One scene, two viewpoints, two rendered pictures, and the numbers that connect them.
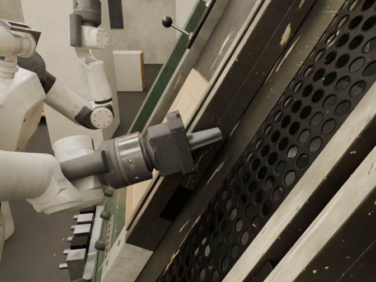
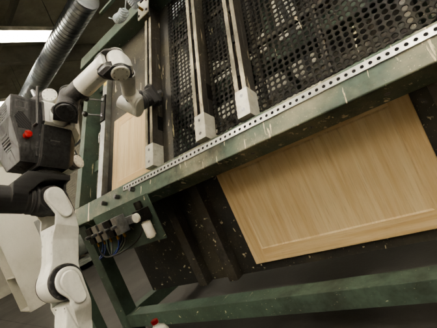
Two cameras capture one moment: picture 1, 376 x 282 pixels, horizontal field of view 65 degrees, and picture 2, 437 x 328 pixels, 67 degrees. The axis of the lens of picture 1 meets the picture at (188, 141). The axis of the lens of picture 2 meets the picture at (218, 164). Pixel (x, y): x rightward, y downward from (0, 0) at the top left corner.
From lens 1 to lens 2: 1.57 m
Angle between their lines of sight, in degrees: 50
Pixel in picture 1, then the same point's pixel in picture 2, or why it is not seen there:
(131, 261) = (158, 151)
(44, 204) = (136, 97)
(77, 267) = (122, 220)
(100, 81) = not seen: hidden behind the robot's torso
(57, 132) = not seen: outside the picture
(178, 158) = (155, 95)
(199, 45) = (108, 117)
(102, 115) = (79, 159)
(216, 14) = (108, 103)
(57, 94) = not seen: hidden behind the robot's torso
